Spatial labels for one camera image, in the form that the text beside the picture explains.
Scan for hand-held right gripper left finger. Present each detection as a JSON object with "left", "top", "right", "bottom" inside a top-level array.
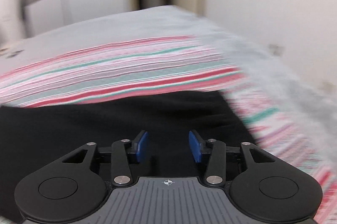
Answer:
[{"left": 62, "top": 130, "right": 149, "bottom": 186}]

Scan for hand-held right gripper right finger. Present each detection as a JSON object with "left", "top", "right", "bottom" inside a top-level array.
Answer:
[{"left": 189, "top": 130, "right": 275, "bottom": 185}]

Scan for black pants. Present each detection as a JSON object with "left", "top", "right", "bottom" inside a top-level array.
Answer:
[{"left": 0, "top": 90, "right": 260, "bottom": 223}]

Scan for striped bed sheet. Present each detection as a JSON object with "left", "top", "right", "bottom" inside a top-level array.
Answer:
[{"left": 0, "top": 5, "right": 337, "bottom": 224}]

